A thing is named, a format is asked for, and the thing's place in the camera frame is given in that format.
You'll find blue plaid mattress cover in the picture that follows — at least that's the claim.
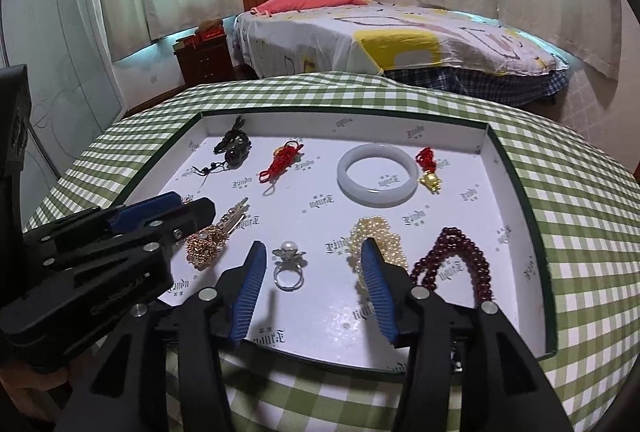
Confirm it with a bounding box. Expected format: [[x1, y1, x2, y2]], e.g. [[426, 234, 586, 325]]
[[382, 67, 568, 108]]

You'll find gold pearl brooch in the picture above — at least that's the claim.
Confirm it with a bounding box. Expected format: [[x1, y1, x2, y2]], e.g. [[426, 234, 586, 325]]
[[185, 224, 231, 270]]

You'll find red box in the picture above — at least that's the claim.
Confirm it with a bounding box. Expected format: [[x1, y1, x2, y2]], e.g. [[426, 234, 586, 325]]
[[195, 19, 226, 45]]

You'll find person's left hand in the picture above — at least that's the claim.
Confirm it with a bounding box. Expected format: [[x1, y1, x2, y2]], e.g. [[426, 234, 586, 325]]
[[0, 363, 69, 418]]

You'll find red knotted cord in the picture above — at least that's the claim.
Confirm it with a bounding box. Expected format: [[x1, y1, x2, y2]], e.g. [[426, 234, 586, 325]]
[[259, 139, 306, 195]]

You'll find dark wooden nightstand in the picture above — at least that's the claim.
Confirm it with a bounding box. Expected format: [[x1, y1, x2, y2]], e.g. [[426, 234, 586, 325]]
[[172, 32, 236, 85]]

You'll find black pendant with cord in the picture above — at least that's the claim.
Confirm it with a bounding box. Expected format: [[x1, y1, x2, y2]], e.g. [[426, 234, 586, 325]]
[[200, 116, 251, 185]]

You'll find white jade bangle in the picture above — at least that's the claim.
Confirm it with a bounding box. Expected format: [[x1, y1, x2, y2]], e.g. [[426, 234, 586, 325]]
[[336, 143, 418, 205]]

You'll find cream pearl bracelet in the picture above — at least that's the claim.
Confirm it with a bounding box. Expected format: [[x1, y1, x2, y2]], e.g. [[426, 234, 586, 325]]
[[348, 214, 406, 293]]

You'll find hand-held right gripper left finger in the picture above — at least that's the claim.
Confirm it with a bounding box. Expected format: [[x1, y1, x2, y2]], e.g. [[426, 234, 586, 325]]
[[52, 241, 268, 432]]

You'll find dark red bead bracelet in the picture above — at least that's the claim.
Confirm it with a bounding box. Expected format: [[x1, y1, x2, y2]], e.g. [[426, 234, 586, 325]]
[[409, 226, 496, 305]]

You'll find patterned white bed sheet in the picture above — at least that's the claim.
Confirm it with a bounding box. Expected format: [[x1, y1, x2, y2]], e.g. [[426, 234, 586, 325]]
[[232, 0, 571, 78]]

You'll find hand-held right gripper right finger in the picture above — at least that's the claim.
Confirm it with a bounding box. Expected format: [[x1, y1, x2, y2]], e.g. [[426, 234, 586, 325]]
[[360, 237, 573, 432]]

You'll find silver pearl ring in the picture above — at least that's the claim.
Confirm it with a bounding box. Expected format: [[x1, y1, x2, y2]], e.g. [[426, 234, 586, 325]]
[[271, 240, 307, 291]]

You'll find green checked tablecloth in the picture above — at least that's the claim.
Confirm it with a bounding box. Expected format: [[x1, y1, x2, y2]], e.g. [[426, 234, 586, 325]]
[[22, 71, 640, 432]]

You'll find gold charm red cord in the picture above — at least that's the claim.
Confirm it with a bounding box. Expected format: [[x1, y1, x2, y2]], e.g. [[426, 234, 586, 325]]
[[416, 147, 443, 195]]

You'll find white tray box green rim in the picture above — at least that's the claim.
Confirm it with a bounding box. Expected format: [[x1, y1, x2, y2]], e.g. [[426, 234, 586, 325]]
[[112, 111, 559, 380]]

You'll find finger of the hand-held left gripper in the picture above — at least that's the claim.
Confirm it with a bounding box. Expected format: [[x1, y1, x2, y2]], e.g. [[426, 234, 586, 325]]
[[22, 192, 183, 253], [29, 198, 217, 274]]

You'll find pink pillow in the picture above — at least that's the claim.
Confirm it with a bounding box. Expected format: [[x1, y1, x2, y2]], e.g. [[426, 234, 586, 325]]
[[252, 0, 371, 15]]

